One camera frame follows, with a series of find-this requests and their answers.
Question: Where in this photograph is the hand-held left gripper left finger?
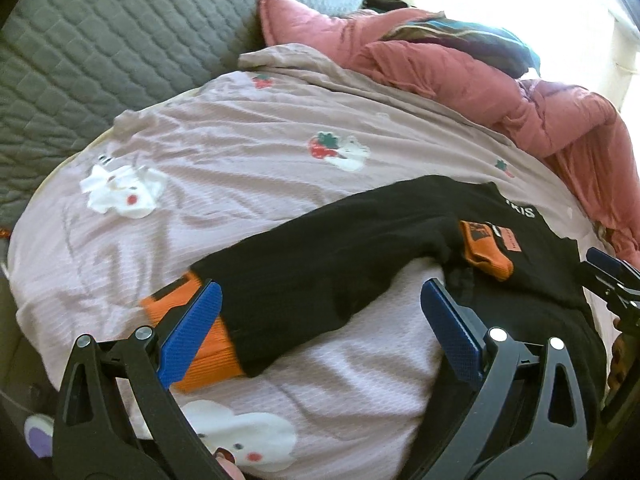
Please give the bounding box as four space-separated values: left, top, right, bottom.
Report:
52 280 236 480

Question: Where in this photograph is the purple slipper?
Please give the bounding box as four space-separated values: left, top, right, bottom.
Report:
24 412 57 467

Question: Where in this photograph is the dark striped cloth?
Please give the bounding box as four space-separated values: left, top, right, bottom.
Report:
367 0 543 78

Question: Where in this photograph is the grey quilted headboard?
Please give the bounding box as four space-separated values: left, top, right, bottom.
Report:
0 0 311 216

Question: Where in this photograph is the pink quilted comforter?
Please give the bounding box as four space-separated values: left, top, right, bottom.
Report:
257 0 640 271

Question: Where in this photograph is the black sweater with orange cuffs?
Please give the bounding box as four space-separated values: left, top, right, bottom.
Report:
140 175 608 408

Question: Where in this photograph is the pink printed bedsheet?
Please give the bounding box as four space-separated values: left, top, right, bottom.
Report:
7 42 608 480

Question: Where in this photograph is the person's left hand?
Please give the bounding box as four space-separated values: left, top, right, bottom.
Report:
214 451 247 480

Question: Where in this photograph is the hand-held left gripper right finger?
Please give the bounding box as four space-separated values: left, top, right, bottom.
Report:
402 277 589 480

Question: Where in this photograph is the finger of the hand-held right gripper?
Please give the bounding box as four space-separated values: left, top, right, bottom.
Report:
586 247 640 286
577 265 640 322

